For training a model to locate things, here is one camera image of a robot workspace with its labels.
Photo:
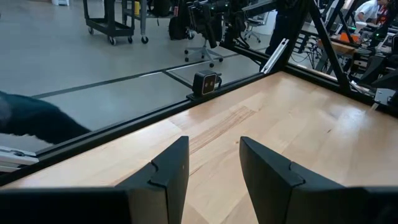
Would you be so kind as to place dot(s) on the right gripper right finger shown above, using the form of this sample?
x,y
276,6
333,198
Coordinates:
x,y
273,193

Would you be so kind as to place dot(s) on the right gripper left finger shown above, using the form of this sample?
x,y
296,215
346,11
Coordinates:
x,y
168,186

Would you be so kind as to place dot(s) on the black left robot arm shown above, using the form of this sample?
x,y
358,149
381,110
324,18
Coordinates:
x,y
373,67

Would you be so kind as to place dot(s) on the black office chair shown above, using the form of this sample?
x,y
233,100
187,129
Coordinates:
x,y
203,51

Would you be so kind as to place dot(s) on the person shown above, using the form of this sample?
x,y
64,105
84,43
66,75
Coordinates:
x,y
368,11
37,118

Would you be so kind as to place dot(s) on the black backpack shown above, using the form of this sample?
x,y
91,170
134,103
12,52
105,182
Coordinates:
x,y
177,25

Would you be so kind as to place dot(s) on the black utility cart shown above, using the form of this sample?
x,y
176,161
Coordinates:
x,y
109,29

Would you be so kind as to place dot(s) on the grey wheeled stand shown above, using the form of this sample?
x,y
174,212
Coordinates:
x,y
143,18

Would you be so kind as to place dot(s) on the black aluminium table frame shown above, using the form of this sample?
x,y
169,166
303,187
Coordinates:
x,y
124,129

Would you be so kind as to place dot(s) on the black table-level camera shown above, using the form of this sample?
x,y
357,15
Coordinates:
x,y
203,84

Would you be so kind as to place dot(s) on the silver aluminium bracket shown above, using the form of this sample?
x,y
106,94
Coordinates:
x,y
275,56
15,158

